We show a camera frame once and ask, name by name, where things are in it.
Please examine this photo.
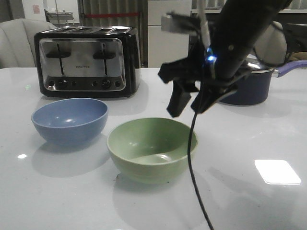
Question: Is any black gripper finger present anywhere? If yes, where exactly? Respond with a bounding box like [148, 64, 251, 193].
[191, 86, 237, 113]
[167, 81, 191, 117]

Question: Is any beige armchair right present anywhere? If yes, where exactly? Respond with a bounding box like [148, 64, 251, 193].
[253, 21, 287, 67]

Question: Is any red barrier strap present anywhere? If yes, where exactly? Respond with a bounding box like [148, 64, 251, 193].
[85, 12, 141, 19]

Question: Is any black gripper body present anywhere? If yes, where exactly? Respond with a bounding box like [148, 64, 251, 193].
[158, 38, 249, 93]

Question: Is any blue bowl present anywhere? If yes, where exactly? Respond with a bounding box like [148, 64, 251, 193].
[31, 98, 108, 146]

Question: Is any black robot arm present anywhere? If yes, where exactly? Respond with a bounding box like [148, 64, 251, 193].
[158, 0, 290, 117]

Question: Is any grey pleated curtain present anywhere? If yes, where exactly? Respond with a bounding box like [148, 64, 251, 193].
[77, 0, 148, 67]

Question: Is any dark blue saucepan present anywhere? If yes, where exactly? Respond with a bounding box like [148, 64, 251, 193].
[219, 54, 307, 106]

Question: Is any beige armchair left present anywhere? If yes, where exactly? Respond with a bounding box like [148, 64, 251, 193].
[0, 19, 56, 69]

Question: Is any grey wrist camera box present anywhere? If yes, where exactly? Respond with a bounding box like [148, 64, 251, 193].
[161, 12, 201, 35]

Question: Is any black and chrome four-slot toaster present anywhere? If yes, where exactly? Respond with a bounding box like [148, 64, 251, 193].
[34, 26, 141, 98]

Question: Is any black cable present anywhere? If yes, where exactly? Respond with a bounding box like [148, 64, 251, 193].
[187, 59, 215, 230]

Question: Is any green bowl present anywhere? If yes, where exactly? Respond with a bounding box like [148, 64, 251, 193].
[106, 117, 198, 184]

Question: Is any beige armchair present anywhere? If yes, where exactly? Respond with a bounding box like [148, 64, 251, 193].
[0, 19, 56, 69]
[253, 21, 287, 67]

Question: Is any white refrigerator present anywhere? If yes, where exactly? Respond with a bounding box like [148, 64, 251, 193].
[147, 0, 192, 68]

